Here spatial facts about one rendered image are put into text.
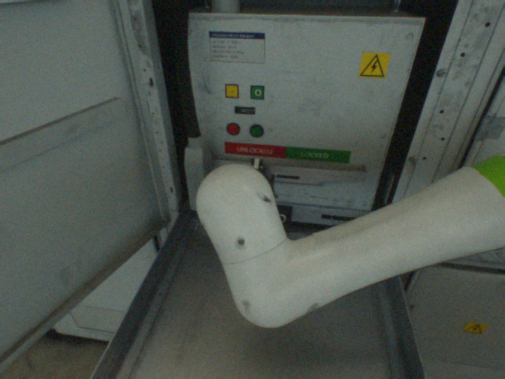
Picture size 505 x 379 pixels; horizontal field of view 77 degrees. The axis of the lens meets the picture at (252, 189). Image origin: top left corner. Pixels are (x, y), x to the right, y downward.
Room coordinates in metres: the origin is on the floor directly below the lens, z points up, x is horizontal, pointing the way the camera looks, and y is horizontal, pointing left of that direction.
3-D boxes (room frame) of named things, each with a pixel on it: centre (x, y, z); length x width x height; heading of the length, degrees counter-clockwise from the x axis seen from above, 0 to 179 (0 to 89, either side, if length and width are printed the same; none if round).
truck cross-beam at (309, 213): (0.72, -0.09, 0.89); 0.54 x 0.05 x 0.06; 81
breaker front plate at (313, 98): (0.71, -0.08, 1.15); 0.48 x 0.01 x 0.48; 81
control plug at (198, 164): (0.67, 0.13, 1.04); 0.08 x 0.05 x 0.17; 171
